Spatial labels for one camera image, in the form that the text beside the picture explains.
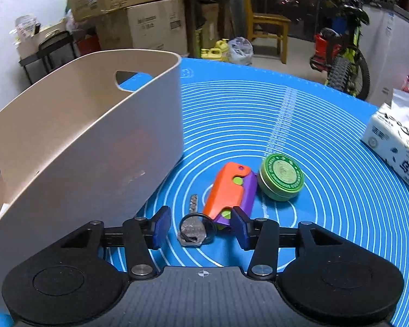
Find beige plastic storage bin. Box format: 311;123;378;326
0;50;185;314

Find clear plastic bag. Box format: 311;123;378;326
227;36;254;66

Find blue silicone mat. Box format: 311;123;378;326
0;58;409;327

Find beige box with black handle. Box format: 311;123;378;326
15;23;73;60

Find silver key with ring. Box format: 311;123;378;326
177;194;216;248

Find white tissue pack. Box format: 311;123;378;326
360;89;409;194

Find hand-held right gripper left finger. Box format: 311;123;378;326
44;205;172;280

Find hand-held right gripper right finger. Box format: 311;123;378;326
231;206;362;280

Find dark wooden stand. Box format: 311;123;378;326
180;0;234;59

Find red and white appliance box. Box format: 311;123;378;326
78;34;102;56

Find black and green bicycle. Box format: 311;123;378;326
309;0;371;100

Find wooden chair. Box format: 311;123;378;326
240;0;292;65

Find large plain cardboard box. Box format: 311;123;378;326
95;0;188;57

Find orange and purple toy knife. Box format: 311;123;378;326
202;162;258;231

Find green round tin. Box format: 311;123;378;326
257;153;306;202

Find clear plastic bottle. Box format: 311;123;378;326
10;14;39;39

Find black metal rack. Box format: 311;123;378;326
18;30;78;86

